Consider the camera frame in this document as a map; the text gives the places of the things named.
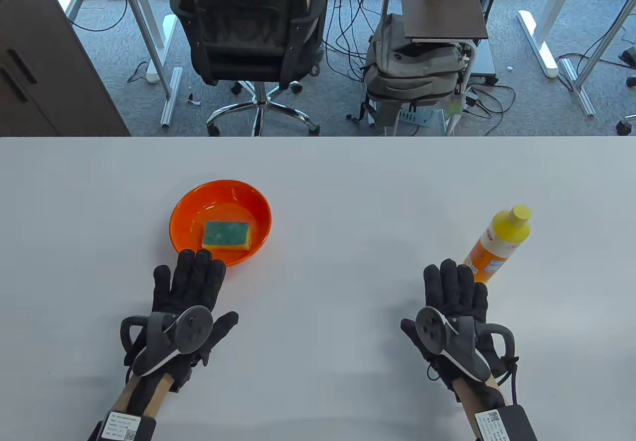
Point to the person's right hand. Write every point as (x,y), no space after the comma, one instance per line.
(457,287)

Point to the person's left hand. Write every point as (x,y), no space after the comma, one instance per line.
(189,282)

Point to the green and yellow sponge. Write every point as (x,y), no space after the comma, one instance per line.
(226,232)

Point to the yellow orange dish soap bottle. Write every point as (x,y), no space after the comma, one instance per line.
(502,237)

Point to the orange plastic bowl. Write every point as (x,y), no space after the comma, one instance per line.
(198,207)

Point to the black right forearm sensor box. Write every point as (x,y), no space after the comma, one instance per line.
(512,423)

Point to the black left forearm sensor box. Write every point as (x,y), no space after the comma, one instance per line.
(124,426)

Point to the person's left forearm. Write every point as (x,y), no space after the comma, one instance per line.
(161,394)

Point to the grey right hand controller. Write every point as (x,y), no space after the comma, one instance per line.
(432,327)

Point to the grey hand controller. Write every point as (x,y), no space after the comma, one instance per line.
(432,327)
(191,329)

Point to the grey left hand controller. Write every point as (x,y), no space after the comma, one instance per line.
(191,329)

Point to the grey backpack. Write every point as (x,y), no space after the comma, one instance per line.
(407,73)

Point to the black mesh office chair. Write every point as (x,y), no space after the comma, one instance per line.
(238,58)

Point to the dark brown cabinet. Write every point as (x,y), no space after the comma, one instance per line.
(39,63)

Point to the dark brown side table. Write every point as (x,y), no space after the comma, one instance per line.
(442,14)

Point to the black chair caster base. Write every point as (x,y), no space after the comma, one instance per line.
(627,56)

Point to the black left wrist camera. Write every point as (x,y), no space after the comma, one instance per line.
(181,379)

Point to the aluminium rail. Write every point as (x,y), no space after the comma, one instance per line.
(579,88)
(171,98)

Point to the white desk leg frame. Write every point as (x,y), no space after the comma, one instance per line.
(539,38)
(158,63)

